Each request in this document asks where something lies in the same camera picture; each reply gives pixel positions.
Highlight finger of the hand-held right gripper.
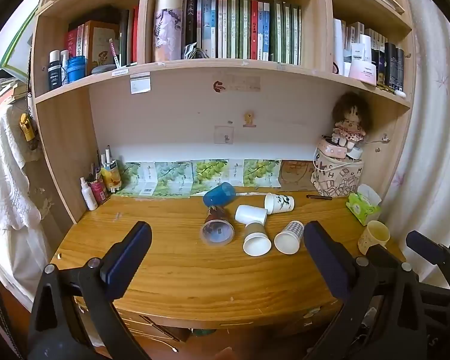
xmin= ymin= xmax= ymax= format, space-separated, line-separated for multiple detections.
xmin=406 ymin=230 xmax=450 ymax=267

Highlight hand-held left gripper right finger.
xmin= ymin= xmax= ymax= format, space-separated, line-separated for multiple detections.
xmin=303 ymin=220 xmax=431 ymax=360

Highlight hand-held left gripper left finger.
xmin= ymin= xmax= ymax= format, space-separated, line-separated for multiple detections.
xmin=27 ymin=221 xmax=153 ymax=360

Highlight checkered white paper cup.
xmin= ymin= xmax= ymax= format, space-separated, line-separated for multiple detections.
xmin=274 ymin=220 xmax=305 ymax=254

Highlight cream yellow cup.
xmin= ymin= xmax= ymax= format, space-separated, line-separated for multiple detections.
xmin=358 ymin=220 xmax=391 ymax=256

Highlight brown paper cup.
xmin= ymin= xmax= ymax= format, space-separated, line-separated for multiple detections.
xmin=242 ymin=220 xmax=272 ymax=257

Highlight white cup green leaf print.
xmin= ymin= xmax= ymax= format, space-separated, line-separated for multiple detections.
xmin=264 ymin=193 xmax=295 ymax=215

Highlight plain white cup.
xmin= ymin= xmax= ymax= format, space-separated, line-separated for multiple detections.
xmin=235 ymin=205 xmax=268 ymax=226

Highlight clear plastic cup dark label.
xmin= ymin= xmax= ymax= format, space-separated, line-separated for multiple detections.
xmin=200 ymin=205 xmax=235 ymax=247

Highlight blue plastic cup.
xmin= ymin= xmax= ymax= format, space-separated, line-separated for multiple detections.
xmin=203 ymin=182 xmax=235 ymax=206

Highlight green tissue pack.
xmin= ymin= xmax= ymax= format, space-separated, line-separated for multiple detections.
xmin=346 ymin=184 xmax=382 ymax=227

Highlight red pen holder can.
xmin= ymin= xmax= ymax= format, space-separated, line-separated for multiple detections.
xmin=89 ymin=179 xmax=109 ymax=206

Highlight white spray bottle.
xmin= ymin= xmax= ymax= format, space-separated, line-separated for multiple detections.
xmin=80 ymin=177 xmax=98 ymax=211

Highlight yellow bottle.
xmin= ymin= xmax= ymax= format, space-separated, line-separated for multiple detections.
xmin=100 ymin=160 xmax=121 ymax=193

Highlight letter printed fabric bag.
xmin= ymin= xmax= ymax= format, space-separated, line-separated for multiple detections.
xmin=312 ymin=146 xmax=364 ymax=197

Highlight brown printed card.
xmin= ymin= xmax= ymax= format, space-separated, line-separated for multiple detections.
xmin=278 ymin=160 xmax=317 ymax=191

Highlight leaf printed paper strip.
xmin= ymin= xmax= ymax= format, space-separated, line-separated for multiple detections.
xmin=114 ymin=158 xmax=282 ymax=198

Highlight pink round box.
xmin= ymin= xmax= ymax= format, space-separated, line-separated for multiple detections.
xmin=319 ymin=137 xmax=349 ymax=161

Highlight white patterned curtain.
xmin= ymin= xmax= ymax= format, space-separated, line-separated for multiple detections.
xmin=379 ymin=0 xmax=450 ymax=267

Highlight brown haired rag doll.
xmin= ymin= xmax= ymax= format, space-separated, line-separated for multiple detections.
xmin=331 ymin=91 xmax=372 ymax=152

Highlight white lace cloth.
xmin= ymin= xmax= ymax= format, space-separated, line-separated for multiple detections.
xmin=0 ymin=103 xmax=43 ymax=233

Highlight yellow toy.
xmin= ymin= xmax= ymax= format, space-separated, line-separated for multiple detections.
xmin=19 ymin=112 xmax=37 ymax=143

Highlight white paper label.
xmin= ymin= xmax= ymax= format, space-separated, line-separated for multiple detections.
xmin=130 ymin=74 xmax=151 ymax=94

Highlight black cosmetic bottle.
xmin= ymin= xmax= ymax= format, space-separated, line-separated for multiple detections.
xmin=383 ymin=42 xmax=406 ymax=90

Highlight pink white jar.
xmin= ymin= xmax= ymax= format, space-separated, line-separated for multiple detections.
xmin=348 ymin=60 xmax=379 ymax=85

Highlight blue jar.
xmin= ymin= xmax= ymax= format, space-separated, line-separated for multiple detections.
xmin=67 ymin=56 xmax=87 ymax=83

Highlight black bottle white cap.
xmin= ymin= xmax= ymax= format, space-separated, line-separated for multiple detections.
xmin=47 ymin=50 xmax=63 ymax=91

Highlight wooden bookshelf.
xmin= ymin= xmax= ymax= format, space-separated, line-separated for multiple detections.
xmin=27 ymin=0 xmax=417 ymax=241

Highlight brown printed box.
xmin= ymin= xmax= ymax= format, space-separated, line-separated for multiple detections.
xmin=83 ymin=20 xmax=121 ymax=72

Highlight white cosmetic tube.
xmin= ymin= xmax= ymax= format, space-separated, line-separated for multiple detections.
xmin=332 ymin=18 xmax=344 ymax=64

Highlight red books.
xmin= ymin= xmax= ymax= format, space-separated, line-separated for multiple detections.
xmin=64 ymin=24 xmax=85 ymax=59

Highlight floral printed tube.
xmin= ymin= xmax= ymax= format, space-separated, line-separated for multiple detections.
xmin=152 ymin=0 xmax=184 ymax=62

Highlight green framed board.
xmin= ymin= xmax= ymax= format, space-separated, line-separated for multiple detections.
xmin=0 ymin=2 xmax=40 ymax=74

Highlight row of books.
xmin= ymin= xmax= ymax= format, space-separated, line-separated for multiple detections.
xmin=165 ymin=0 xmax=303 ymax=66

